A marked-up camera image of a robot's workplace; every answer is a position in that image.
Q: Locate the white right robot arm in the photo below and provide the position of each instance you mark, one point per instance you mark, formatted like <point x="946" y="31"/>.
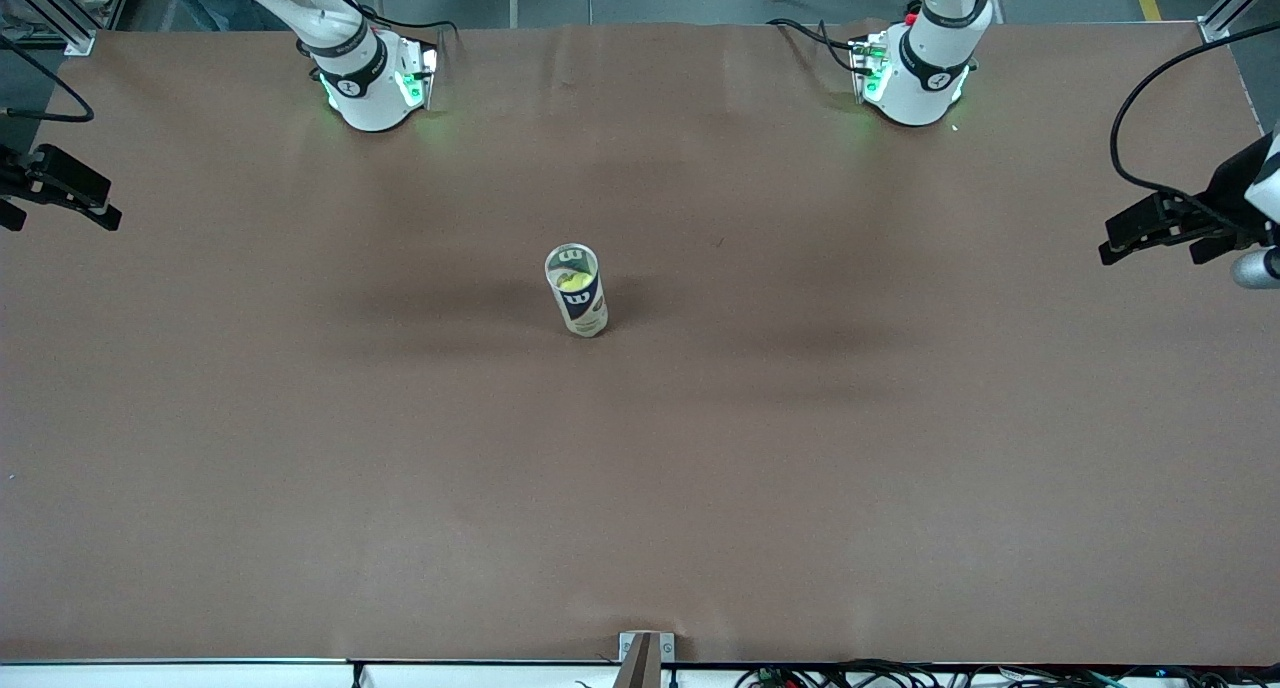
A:
<point x="360" y="88"/>

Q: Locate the aluminium frame post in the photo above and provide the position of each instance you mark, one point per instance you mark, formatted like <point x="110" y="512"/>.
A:
<point x="70" y="36"/>
<point x="1215" y="30"/>

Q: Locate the clear plastic tennis ball can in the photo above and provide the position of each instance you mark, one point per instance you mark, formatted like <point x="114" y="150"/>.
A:
<point x="585" y="316"/>

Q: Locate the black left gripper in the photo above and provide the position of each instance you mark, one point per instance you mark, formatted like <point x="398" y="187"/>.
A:
<point x="1229" y="190"/>

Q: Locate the metal bracket with wooden post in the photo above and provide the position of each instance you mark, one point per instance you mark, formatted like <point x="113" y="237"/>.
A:
<point x="628" y="643"/>

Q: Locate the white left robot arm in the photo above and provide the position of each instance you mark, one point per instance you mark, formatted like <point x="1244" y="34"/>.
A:
<point x="930" y="68"/>

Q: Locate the white table edge rail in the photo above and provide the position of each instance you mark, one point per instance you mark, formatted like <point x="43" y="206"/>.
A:
<point x="200" y="676"/>

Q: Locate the brown paper table cover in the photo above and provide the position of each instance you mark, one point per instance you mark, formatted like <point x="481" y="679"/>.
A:
<point x="640" y="488"/>

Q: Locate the yellow tennis ball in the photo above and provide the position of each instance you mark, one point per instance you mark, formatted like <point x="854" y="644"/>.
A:
<point x="575" y="281"/>

